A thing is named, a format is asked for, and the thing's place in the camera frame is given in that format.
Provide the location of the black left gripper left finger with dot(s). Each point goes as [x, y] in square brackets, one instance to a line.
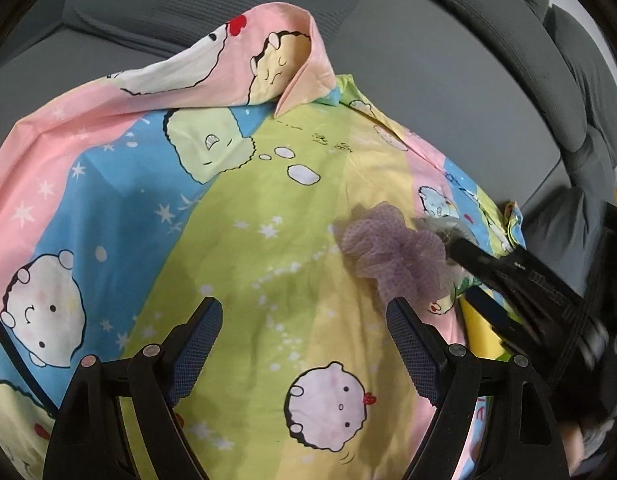
[186, 349]

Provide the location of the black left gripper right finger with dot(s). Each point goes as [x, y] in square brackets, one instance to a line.
[424, 352]

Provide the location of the purple mesh bath pouf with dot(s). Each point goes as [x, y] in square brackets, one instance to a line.
[397, 260]

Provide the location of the yellow sponge block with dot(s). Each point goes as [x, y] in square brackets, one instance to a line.
[482, 340]

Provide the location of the colourful cartoon bed sheet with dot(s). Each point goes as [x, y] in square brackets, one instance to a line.
[230, 171]

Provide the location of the grey sofa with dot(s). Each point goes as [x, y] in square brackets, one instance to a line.
[522, 94]

